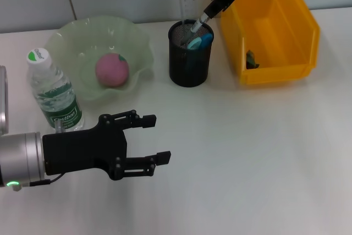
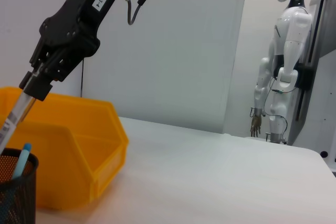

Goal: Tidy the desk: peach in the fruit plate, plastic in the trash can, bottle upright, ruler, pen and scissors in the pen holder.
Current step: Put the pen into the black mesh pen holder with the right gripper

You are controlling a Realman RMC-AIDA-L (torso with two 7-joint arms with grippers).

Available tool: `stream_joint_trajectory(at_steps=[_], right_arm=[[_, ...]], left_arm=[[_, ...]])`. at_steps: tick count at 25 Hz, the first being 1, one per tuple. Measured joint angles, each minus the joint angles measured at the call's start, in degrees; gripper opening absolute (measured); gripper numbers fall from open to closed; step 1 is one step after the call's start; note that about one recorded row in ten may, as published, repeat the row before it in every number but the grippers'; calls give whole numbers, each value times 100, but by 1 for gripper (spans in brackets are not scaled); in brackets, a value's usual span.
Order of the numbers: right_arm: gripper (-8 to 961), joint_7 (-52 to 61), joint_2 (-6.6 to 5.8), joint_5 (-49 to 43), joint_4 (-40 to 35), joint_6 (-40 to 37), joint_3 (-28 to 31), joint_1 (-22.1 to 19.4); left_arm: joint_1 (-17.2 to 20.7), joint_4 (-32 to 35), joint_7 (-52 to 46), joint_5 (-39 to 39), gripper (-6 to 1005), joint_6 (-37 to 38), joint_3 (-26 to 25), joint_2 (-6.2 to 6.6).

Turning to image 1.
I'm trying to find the blue teal scissors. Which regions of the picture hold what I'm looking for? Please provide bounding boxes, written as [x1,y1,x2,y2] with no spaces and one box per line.
[186,33,214,51]

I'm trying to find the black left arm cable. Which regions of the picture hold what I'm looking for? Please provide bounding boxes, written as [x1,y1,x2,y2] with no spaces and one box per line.
[29,173,65,187]

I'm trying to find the clear plastic ruler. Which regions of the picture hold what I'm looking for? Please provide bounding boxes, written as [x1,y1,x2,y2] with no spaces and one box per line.
[180,0,196,24]

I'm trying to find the green plastic wrapper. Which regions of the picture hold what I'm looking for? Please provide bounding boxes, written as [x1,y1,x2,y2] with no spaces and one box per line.
[245,50,261,70]

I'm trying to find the black mesh pen holder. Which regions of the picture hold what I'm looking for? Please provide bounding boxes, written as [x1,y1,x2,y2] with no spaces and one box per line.
[168,19,215,88]

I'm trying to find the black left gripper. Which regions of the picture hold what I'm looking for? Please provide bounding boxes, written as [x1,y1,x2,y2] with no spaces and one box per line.
[42,110,172,181]

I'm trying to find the pale green wavy fruit bowl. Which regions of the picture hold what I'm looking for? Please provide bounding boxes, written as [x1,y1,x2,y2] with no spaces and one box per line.
[43,16,154,103]

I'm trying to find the yellow plastic bin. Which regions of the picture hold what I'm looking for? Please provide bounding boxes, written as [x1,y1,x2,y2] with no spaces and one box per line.
[219,0,321,85]

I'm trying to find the clear green-label water bottle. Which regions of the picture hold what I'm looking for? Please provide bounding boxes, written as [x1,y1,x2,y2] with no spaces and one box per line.
[26,48,85,132]

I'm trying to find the pink toy peach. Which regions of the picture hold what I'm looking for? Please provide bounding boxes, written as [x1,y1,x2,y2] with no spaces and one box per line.
[95,52,130,87]

